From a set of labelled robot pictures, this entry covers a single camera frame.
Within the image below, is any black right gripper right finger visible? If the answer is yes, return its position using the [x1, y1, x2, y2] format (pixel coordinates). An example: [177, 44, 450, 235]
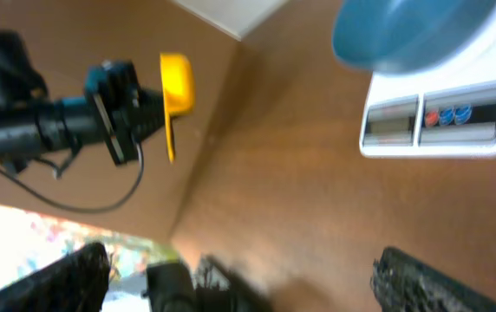
[370, 246, 496, 312]

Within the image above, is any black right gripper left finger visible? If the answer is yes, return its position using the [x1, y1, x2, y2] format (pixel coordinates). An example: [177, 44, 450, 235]
[0, 242, 110, 312]

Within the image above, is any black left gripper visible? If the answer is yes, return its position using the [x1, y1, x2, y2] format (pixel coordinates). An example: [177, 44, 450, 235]
[84, 61, 165, 166]

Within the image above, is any yellow plastic scoop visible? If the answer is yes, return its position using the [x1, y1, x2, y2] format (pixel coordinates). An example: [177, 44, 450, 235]
[160, 53, 195, 163]

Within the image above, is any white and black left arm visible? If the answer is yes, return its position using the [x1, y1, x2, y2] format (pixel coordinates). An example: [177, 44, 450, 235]
[0, 29, 165, 173]

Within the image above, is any white digital kitchen scale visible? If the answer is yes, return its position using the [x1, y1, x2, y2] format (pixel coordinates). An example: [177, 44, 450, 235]
[359, 9, 496, 159]

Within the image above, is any blue-grey plastic bowl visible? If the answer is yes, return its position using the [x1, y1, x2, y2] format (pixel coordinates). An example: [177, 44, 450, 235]
[331, 0, 496, 75]

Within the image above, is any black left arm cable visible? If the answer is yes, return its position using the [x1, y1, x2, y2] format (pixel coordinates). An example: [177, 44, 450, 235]
[0, 142, 146, 215]

